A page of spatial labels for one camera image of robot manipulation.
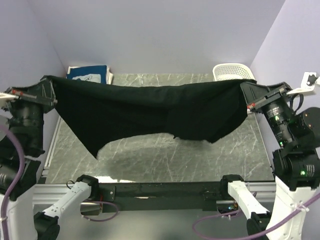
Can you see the black t shirt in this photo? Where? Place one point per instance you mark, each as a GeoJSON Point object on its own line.
{"type": "Point", "coordinates": [101, 113]}

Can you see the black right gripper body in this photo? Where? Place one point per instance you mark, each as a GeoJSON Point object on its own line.
{"type": "Point", "coordinates": [277, 90]}

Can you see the white perforated plastic basket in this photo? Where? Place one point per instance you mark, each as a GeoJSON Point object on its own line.
{"type": "Point", "coordinates": [232, 71]}

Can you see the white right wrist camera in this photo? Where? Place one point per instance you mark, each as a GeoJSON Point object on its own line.
{"type": "Point", "coordinates": [309, 81]}

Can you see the blue cartoon print folded shirt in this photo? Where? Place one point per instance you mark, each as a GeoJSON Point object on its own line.
{"type": "Point", "coordinates": [87, 73]}

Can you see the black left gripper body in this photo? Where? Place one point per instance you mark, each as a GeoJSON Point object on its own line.
{"type": "Point", "coordinates": [45, 101]}

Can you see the aluminium table edge rail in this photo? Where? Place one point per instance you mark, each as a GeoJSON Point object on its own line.
{"type": "Point", "coordinates": [51, 148]}

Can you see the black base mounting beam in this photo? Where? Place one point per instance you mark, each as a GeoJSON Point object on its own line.
{"type": "Point", "coordinates": [190, 203]}

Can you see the aluminium front frame rail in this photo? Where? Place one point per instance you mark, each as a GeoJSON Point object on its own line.
{"type": "Point", "coordinates": [48, 194]}

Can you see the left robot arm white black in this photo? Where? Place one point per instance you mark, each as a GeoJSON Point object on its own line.
{"type": "Point", "coordinates": [21, 145]}

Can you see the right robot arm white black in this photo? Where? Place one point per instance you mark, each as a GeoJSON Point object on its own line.
{"type": "Point", "coordinates": [296, 165]}

